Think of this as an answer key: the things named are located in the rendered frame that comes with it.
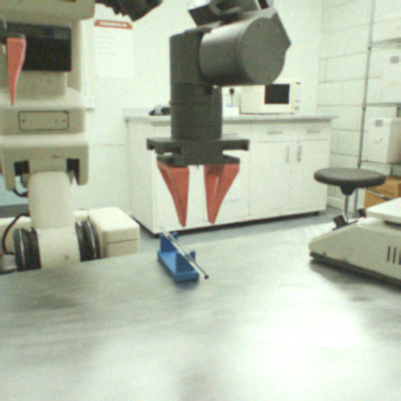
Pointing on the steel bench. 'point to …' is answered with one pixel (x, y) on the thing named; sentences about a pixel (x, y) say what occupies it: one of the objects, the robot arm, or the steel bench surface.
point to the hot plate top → (387, 211)
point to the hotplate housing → (362, 248)
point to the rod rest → (175, 264)
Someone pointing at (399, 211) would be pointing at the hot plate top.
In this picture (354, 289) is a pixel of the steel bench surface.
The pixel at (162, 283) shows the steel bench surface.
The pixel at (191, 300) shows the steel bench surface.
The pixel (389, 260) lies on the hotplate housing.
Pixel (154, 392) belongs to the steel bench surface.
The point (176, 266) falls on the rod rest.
